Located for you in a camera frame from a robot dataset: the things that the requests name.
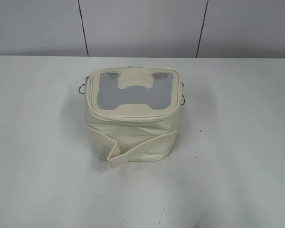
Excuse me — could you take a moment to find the cream zippered bag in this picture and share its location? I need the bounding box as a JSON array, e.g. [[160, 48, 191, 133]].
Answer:
[[79, 66, 185, 167]]

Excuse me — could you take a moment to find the metal zipper pull ring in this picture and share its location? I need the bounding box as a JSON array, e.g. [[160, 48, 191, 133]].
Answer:
[[76, 75, 90, 95]]

